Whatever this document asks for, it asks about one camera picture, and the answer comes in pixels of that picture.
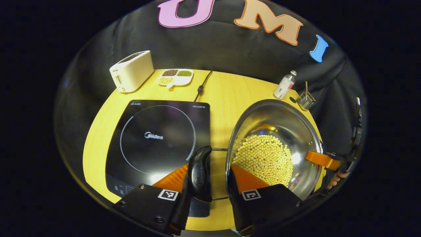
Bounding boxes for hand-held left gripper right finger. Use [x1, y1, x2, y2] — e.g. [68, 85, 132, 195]
[227, 164, 303, 236]

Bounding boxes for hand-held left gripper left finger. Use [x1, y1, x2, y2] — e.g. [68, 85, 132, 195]
[112, 164, 192, 236]

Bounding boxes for steel pot with black handles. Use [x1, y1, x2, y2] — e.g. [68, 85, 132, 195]
[187, 99, 324, 202]

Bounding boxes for black induction cooktop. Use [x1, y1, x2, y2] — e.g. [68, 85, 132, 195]
[105, 100, 211, 218]

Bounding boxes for pile of yellow soybeans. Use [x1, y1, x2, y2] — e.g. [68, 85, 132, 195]
[232, 134, 294, 186]

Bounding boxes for clear plastic bottle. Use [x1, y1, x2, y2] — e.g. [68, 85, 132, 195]
[274, 70, 297, 100]

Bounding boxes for white divided bean dish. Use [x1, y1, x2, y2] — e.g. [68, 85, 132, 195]
[157, 68, 194, 89]

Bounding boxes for white toaster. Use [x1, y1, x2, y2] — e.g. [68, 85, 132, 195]
[109, 50, 155, 93]

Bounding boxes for small wire mesh holder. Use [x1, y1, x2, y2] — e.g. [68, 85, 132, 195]
[297, 92, 317, 111]

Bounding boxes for black cooktop power cable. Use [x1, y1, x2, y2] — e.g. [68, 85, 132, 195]
[194, 70, 213, 102]

